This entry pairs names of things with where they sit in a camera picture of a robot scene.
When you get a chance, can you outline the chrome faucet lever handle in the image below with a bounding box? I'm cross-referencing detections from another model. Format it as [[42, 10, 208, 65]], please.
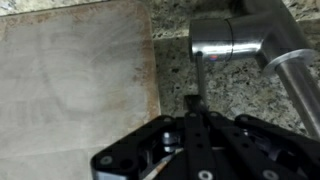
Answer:
[[188, 17, 234, 107]]

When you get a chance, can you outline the wooden cutting board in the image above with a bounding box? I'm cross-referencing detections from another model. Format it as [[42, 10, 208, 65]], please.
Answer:
[[0, 0, 162, 180]]

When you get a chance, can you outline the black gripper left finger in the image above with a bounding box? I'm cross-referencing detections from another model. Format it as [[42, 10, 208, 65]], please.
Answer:
[[91, 94, 214, 180]]

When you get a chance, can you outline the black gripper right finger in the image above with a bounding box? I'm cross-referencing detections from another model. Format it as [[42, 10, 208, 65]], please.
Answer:
[[199, 99, 320, 180]]

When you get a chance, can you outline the chrome gooseneck faucet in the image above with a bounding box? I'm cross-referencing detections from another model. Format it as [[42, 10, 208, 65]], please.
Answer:
[[226, 0, 320, 140]]

